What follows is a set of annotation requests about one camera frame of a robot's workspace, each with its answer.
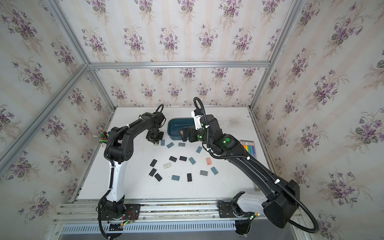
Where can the blue eraser bottom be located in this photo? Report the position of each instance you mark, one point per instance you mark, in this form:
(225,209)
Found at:
(175,178)

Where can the highlighter marker pack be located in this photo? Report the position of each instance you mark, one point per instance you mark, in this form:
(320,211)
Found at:
(249,147)

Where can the teal plastic storage box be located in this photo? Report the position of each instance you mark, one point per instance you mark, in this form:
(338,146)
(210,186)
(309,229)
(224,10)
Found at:
(174,125)

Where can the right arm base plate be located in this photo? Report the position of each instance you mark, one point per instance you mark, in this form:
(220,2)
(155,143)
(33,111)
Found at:
(229,210)

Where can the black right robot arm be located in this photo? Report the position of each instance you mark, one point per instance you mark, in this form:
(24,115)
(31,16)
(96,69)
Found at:
(282,197)

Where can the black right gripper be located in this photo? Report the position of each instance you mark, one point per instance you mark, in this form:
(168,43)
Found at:
(192,130)

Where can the white slotted cable duct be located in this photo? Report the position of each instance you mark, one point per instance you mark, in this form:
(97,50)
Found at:
(150,227)

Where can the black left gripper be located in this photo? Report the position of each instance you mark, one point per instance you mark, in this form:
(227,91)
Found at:
(157,141)

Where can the pink eraser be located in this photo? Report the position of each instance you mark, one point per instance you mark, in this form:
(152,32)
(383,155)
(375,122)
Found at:
(209,162)

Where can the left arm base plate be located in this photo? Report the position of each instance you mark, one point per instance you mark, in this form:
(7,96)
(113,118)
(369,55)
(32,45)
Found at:
(113,223)

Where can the aluminium mounting rail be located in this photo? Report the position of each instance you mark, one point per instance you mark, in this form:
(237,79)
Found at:
(151,210)

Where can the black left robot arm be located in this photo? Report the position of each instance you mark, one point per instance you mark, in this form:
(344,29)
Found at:
(120,149)

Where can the coloured pens in cup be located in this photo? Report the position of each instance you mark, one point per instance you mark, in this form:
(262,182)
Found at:
(103,137)

